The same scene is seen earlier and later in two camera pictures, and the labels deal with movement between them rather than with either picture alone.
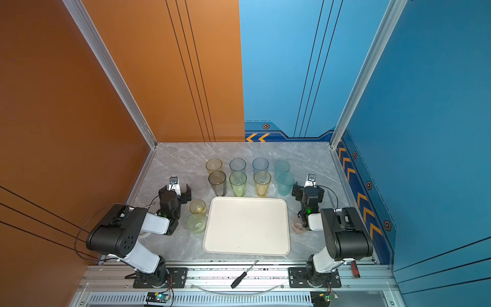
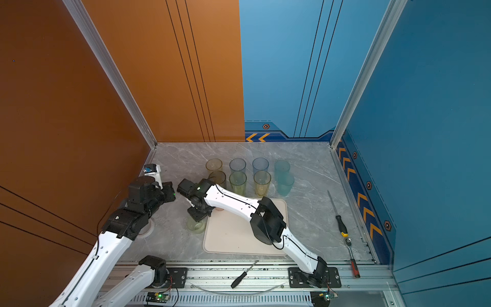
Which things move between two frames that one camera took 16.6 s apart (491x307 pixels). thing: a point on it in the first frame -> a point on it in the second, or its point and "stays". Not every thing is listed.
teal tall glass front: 285,182 stays
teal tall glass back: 280,166 stays
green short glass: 196,223 stays
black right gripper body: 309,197 -> 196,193
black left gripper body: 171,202 -> 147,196
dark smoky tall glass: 217,180 stays
